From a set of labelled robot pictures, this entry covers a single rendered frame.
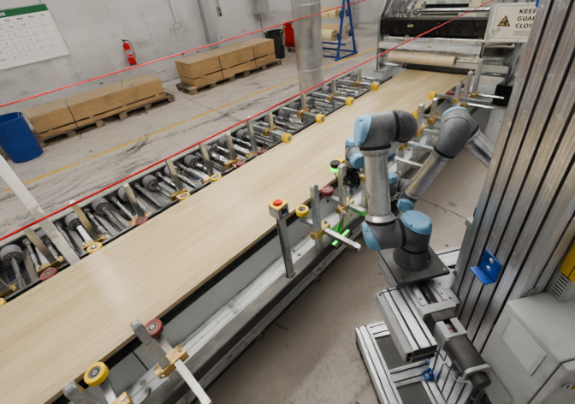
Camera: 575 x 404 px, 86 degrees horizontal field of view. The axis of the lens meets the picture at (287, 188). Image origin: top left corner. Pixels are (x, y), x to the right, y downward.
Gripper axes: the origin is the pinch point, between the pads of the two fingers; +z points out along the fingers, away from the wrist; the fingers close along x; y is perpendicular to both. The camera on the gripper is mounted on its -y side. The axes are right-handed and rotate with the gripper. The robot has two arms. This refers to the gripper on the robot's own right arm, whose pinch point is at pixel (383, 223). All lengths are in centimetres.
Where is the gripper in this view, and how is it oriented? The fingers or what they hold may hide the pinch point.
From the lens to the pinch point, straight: 193.3
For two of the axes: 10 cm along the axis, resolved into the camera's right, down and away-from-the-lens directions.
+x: 6.9, -4.9, 5.4
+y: 7.1, 3.2, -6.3
